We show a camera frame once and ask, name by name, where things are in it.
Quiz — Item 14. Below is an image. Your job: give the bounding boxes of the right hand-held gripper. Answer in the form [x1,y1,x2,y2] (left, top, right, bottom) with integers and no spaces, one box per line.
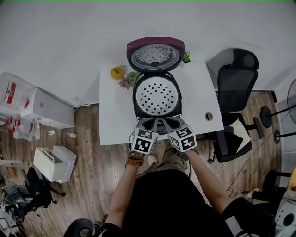
[161,117,197,154]

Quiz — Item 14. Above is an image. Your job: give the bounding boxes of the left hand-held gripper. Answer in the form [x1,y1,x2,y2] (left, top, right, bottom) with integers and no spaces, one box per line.
[129,117,160,155]

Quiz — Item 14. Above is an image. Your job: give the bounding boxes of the purple rice cooker lid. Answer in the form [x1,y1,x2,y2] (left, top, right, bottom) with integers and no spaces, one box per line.
[126,36,186,72]

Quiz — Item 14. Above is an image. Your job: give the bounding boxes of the person's left forearm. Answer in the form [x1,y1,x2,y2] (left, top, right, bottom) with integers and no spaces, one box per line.
[106,159,144,229]

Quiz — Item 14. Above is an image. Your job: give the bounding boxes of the person's right forearm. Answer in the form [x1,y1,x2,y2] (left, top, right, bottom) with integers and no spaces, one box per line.
[185,149,232,213]

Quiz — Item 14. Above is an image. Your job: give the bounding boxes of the white perforated steamer tray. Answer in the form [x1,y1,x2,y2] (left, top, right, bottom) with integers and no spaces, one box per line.
[136,76,180,115]

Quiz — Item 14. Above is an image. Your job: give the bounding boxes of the white table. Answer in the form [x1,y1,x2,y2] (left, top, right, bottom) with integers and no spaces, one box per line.
[99,61,225,146]

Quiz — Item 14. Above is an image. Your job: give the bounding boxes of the person's legs olive trousers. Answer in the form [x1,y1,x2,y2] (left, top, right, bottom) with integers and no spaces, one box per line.
[136,141,189,179]

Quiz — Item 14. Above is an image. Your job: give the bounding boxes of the pink green leafy plant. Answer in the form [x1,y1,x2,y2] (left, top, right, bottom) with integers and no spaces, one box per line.
[118,71,141,90]

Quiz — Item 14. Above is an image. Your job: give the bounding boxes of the yellow orange fruit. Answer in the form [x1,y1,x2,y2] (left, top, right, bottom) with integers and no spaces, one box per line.
[110,67,124,81]

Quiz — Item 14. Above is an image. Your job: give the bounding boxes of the white cushion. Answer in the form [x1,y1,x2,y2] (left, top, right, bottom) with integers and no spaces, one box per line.
[228,118,252,153]

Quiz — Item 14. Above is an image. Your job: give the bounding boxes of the black mesh office chair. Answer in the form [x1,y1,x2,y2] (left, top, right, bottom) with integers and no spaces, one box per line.
[207,48,264,163]

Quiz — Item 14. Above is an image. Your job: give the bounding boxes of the person's torso black shirt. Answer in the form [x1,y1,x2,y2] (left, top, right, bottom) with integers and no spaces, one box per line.
[99,170,276,237]

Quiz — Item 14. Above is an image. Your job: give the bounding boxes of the black standing fan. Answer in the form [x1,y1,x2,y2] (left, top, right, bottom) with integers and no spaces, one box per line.
[260,78,296,128]

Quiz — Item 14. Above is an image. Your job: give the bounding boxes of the white water dispenser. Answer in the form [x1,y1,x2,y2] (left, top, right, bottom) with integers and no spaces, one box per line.
[20,87,76,129]

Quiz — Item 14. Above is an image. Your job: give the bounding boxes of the white box appliance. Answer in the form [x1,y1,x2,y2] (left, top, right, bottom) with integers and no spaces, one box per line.
[33,145,78,184]

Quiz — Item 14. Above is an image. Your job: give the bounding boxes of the black stand round base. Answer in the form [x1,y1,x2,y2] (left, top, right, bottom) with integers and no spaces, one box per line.
[274,129,296,144]

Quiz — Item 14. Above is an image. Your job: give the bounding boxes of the black round stool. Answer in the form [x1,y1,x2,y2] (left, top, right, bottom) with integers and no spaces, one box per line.
[63,218,95,237]

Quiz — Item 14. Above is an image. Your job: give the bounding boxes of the yellow wooden table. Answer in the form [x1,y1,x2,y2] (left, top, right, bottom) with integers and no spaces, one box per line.
[286,166,296,193]

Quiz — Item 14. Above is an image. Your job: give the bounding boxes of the black swivel chair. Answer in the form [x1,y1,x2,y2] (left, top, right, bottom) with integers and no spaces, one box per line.
[2,166,67,223]

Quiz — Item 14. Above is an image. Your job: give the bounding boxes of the clear water jug red label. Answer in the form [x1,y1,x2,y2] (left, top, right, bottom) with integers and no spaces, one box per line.
[0,72,35,114]

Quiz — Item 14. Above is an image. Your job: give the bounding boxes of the grey white device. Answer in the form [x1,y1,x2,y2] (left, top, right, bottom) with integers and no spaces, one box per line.
[275,192,296,237]

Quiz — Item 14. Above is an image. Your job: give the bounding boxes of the plaid cloth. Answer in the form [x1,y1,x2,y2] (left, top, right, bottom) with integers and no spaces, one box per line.
[2,185,30,202]

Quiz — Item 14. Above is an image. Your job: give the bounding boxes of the brown bead bracelet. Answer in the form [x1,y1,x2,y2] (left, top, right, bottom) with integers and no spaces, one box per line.
[124,151,145,168]

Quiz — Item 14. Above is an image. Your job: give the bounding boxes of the black floor cable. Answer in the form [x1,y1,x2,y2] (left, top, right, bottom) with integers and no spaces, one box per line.
[226,129,276,197]

